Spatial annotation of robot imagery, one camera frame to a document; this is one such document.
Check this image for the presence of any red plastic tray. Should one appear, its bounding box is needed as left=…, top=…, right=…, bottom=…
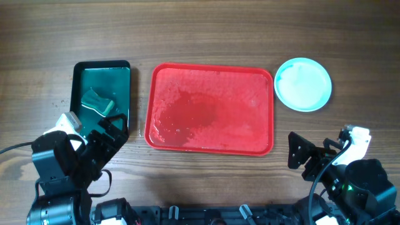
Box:
left=144, top=62, right=274, bottom=156

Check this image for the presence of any green yellow sponge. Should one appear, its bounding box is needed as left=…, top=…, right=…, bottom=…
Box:
left=81, top=89, right=115, bottom=117

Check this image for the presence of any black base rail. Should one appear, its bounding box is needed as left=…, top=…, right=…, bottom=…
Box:
left=132, top=204, right=310, bottom=225

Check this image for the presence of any light blue plate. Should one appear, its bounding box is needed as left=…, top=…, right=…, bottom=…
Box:
left=274, top=57, right=333, bottom=113

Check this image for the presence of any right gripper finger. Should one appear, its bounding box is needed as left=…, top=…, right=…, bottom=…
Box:
left=287, top=132, right=316, bottom=169
left=322, top=138, right=341, bottom=153

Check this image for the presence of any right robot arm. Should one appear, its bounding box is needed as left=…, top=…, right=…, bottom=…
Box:
left=287, top=127, right=399, bottom=224

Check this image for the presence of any black tray with green water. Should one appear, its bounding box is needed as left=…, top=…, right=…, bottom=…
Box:
left=70, top=60, right=131, bottom=138

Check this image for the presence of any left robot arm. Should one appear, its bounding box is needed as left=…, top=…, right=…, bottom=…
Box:
left=26, top=112, right=129, bottom=224

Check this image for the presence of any left black cable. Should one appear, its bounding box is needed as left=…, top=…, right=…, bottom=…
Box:
left=0, top=141, right=35, bottom=156

